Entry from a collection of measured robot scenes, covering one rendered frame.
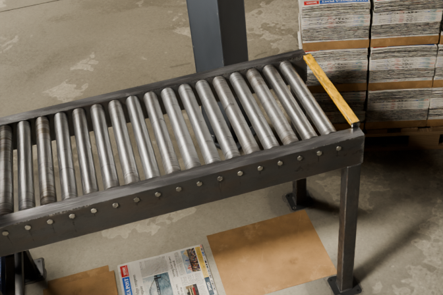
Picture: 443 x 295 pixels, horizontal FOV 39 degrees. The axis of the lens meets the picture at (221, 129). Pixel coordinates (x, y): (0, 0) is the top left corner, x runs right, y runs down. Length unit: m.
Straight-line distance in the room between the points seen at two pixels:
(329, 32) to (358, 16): 0.14
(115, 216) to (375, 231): 1.28
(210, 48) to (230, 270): 1.00
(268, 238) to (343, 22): 0.98
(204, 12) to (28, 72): 1.63
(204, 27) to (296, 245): 1.04
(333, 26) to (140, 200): 1.23
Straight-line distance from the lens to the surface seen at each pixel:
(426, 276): 2.70
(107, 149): 2.07
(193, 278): 2.66
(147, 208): 1.95
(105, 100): 2.29
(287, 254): 2.71
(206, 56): 2.94
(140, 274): 2.72
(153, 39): 4.17
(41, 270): 2.87
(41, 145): 2.17
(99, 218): 1.95
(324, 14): 2.69
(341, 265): 2.48
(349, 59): 2.82
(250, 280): 2.64
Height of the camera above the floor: 2.11
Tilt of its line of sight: 39 degrees down
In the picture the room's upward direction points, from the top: 7 degrees counter-clockwise
